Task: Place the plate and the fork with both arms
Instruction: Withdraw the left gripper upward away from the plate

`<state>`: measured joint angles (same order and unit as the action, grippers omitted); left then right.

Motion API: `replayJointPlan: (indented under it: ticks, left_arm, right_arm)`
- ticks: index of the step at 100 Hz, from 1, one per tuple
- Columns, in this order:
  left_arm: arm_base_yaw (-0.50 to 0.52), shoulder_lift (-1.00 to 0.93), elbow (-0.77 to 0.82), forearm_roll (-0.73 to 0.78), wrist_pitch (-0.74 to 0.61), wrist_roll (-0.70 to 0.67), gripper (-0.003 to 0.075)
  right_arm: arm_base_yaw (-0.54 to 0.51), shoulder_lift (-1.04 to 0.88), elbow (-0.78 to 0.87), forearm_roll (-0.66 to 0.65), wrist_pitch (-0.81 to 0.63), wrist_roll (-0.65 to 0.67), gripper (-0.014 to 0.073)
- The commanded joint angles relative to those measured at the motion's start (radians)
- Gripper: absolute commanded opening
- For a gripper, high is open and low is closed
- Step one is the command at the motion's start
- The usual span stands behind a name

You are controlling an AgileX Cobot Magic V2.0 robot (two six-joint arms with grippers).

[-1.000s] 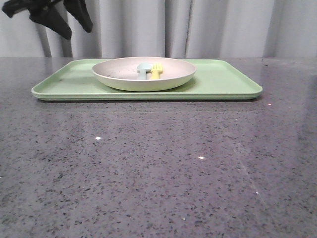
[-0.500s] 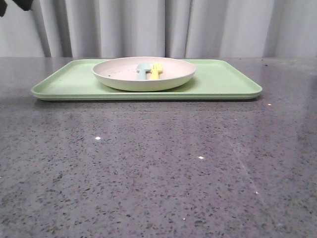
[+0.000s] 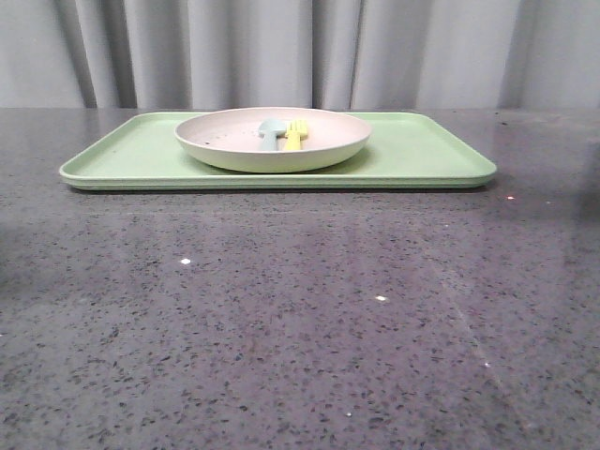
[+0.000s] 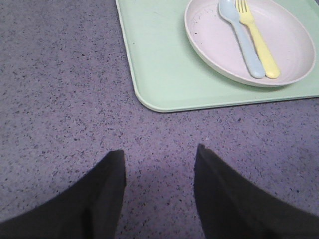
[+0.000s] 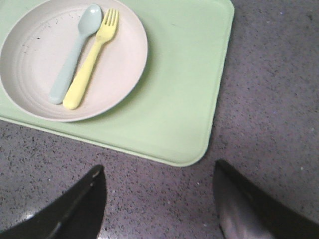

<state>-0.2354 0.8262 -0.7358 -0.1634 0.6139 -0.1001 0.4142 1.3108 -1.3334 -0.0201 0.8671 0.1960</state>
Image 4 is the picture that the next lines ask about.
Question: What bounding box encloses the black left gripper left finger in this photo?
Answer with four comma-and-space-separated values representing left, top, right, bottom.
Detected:
0, 150, 126, 239

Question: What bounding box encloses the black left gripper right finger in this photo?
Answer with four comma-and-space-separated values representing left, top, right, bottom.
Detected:
194, 144, 319, 239

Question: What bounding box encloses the yellow plastic fork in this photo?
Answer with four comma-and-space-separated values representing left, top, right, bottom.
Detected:
235, 0, 281, 79

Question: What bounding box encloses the white round plate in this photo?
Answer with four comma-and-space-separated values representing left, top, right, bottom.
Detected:
184, 0, 318, 87

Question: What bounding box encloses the light green rectangular tray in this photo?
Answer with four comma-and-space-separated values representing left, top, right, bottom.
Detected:
116, 0, 319, 112

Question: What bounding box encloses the light blue plastic spoon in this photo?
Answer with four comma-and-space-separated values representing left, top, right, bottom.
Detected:
218, 0, 265, 79

